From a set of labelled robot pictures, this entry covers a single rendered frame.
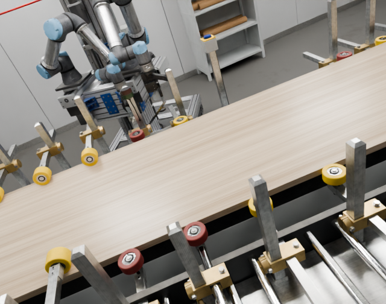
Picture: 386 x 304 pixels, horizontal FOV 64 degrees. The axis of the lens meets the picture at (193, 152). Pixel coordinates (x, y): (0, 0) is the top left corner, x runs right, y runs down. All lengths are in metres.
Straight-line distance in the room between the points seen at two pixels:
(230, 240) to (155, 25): 3.66
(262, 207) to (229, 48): 4.23
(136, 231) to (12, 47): 3.57
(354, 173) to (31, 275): 1.10
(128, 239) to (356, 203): 0.74
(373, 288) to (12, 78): 4.23
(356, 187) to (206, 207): 0.48
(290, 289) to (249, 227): 0.26
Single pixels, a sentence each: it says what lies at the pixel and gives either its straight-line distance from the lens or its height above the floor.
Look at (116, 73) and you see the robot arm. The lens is 2.04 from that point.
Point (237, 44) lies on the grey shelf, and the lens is 5.00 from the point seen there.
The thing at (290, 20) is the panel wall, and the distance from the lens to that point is 5.46.
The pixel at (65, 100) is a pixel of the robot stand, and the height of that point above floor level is 0.97.
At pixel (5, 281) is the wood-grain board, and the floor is 0.90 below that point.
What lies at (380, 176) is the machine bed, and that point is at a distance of 1.43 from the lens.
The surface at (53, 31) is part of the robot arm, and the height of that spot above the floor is 1.45.
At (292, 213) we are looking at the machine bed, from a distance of 1.27.
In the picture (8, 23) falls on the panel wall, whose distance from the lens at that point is 4.41.
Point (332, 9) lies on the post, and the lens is 2.08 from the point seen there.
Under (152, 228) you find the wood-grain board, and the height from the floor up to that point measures 0.90.
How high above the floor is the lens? 1.68
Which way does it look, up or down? 33 degrees down
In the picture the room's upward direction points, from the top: 20 degrees counter-clockwise
